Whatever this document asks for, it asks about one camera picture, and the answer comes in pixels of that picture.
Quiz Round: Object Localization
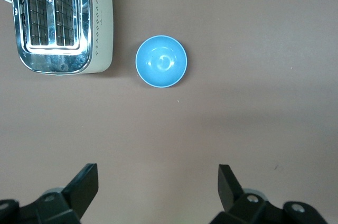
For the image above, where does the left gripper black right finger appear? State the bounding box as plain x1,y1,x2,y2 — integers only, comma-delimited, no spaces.
210,164,330,224

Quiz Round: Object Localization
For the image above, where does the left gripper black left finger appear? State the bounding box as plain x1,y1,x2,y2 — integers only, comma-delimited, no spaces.
0,163,99,224

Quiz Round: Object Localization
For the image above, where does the beige chrome two-slot toaster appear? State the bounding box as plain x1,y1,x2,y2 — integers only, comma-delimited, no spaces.
10,0,114,76

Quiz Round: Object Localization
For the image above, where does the blue bowl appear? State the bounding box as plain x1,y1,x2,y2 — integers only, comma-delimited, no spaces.
135,35,188,88

